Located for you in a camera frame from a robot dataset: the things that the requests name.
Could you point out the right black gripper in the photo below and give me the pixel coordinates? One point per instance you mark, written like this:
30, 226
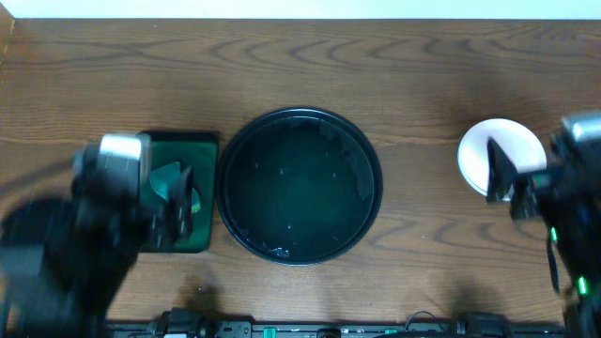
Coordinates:
539, 190

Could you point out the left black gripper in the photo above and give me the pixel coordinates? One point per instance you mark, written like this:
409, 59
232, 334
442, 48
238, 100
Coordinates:
167, 218

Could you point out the white plate green stains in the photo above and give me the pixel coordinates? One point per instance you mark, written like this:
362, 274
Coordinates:
519, 143

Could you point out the green yellow sponge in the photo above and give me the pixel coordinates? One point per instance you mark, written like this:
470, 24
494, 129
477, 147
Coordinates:
162, 178

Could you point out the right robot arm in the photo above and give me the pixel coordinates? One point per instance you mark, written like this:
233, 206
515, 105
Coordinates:
566, 196

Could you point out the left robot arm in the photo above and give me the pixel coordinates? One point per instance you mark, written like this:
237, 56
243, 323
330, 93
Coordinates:
65, 259

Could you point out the rectangular dark green tray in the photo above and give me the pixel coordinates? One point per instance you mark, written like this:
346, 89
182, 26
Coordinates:
198, 149

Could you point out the round black tray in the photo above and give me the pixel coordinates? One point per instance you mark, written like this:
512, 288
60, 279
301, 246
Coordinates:
299, 186

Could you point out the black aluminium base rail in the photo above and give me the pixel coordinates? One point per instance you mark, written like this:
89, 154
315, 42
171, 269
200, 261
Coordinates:
185, 323

